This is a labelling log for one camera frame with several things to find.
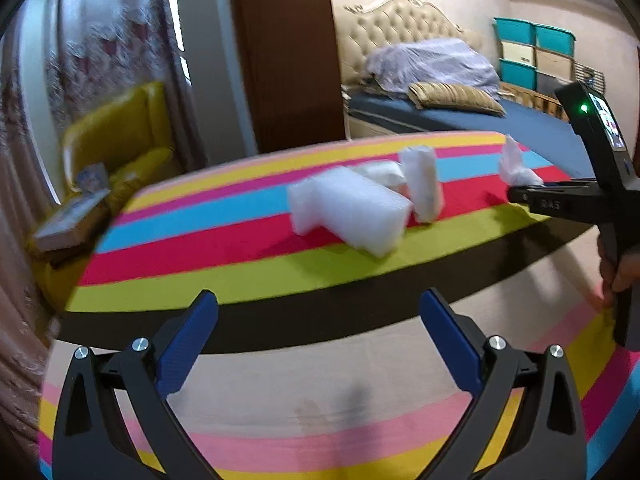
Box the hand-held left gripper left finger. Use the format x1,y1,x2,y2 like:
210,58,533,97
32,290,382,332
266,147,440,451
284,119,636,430
51,289,221,480

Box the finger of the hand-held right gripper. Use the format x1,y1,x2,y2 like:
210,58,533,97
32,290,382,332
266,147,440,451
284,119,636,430
506,182,602,224

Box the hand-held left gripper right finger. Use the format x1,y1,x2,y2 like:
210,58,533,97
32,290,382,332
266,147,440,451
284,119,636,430
419,287,587,480

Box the white tissue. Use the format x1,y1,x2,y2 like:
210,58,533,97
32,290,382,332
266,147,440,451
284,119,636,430
498,134,545,188

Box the person's right hand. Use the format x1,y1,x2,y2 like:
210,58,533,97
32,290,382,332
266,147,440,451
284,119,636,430
597,230,640,311

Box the blue bed sheet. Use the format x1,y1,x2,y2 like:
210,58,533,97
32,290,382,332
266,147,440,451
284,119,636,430
347,92,596,181

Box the colourful striped tablecloth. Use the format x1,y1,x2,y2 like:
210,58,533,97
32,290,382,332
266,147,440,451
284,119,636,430
37,130,640,480

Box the stack of storage boxes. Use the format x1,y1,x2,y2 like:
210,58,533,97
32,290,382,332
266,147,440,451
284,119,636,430
494,16,608,95

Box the white foam roll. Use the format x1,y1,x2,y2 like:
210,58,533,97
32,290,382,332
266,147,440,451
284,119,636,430
398,146,445,223

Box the gold striped pillow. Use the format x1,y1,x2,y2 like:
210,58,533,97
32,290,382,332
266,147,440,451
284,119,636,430
407,81,507,117

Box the white foam block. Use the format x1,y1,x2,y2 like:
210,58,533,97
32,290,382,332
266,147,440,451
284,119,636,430
287,166,415,260

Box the books on armchair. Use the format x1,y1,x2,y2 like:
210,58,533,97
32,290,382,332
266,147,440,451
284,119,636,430
32,190,111,253

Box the white plastic wrapper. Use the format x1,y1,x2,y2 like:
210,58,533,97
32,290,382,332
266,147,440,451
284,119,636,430
352,161,407,193

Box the grey striped quilt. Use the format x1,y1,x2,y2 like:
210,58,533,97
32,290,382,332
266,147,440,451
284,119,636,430
366,37,501,99

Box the small blue printed box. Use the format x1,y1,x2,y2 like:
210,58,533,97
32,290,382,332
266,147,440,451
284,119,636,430
75,162,110,193

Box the beige tufted headboard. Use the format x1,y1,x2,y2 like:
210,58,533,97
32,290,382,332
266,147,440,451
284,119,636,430
342,0,483,87

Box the yellow armchair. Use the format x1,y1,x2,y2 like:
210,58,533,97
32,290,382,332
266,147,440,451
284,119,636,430
27,81,183,311

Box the brown wooden wardrobe panel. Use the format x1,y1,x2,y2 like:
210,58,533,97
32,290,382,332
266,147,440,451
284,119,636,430
230,0,348,154

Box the lace curtain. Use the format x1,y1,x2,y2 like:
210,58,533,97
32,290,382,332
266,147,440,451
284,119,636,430
0,0,188,461

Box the wooden bed rail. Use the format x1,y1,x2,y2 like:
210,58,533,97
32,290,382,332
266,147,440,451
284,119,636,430
500,80,568,121

